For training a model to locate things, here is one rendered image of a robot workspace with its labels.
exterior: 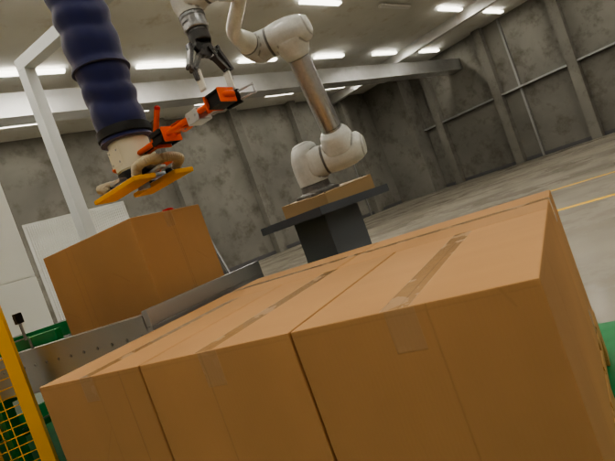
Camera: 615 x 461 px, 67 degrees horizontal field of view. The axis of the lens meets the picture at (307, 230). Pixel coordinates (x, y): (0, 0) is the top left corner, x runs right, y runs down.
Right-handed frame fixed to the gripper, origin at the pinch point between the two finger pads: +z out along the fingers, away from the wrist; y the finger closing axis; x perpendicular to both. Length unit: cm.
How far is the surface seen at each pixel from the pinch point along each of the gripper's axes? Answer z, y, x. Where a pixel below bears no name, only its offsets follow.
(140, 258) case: 46, 20, -50
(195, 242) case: 46, -9, -53
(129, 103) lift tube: -16, 1, -49
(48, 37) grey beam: -191, -120, -297
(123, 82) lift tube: -25, 1, -49
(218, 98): 5.1, 4.2, 2.5
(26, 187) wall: -263, -390, -1104
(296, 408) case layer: 84, 64, 52
